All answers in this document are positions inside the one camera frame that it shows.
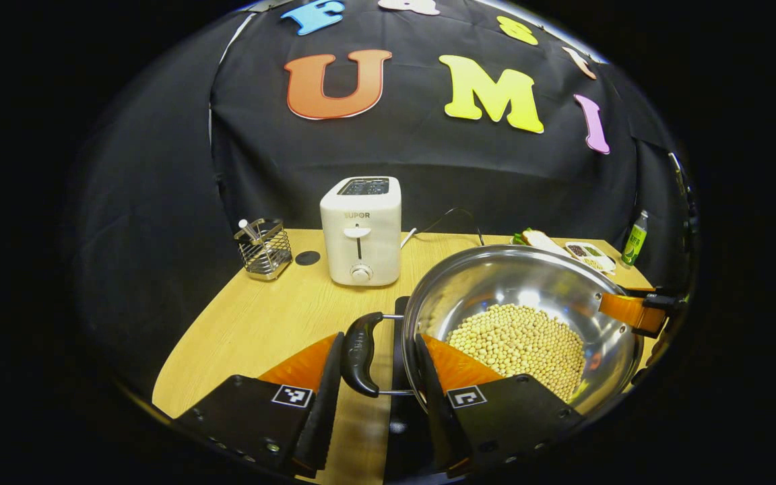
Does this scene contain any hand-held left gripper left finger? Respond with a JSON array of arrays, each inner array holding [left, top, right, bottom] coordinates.
[[172, 331, 346, 479]]

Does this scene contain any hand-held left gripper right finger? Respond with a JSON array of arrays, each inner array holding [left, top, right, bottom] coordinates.
[[415, 333, 584, 478]]

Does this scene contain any black induction cooktop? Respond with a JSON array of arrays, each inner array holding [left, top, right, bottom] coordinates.
[[383, 295, 449, 482]]

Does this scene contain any stainless steel pot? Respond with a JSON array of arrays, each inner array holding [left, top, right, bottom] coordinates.
[[341, 244, 645, 415]]

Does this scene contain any green drink bottle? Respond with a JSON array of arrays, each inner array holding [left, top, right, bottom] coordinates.
[[620, 210, 649, 268]]

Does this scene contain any white divided food tray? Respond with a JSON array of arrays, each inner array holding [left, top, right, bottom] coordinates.
[[563, 241, 618, 273]]

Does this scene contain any pile of soybeans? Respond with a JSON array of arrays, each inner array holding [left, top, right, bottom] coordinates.
[[445, 303, 587, 403]]

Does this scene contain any sandwich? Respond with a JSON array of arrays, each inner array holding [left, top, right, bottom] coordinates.
[[513, 228, 571, 258]]

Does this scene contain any white toaster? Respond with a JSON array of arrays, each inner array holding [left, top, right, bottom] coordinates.
[[319, 176, 403, 287]]

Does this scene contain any black backdrop cloth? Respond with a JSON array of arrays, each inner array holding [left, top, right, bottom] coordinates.
[[68, 0, 695, 398]]

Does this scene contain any wire mesh utensil holder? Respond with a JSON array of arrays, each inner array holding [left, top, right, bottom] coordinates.
[[234, 217, 293, 282]]

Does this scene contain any black power cable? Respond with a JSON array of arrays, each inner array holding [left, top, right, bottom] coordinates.
[[415, 207, 485, 247]]

